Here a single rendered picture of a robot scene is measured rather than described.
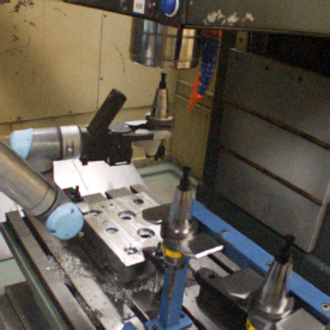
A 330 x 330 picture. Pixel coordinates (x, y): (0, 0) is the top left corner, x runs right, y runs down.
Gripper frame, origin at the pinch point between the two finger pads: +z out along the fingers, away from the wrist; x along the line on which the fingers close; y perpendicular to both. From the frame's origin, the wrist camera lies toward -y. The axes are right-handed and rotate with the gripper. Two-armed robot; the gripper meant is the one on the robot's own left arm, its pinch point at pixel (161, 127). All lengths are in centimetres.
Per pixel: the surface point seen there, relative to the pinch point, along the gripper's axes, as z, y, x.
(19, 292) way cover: -36, 54, -13
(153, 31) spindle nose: -6.7, -23.5, 5.9
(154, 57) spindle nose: -6.2, -18.2, 6.3
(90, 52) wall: 9, 1, -104
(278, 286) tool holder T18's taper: -7, 1, 56
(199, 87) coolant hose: -1.6, -14.8, 18.5
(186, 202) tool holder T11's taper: -10.5, -0.2, 34.4
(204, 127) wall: 65, 37, -91
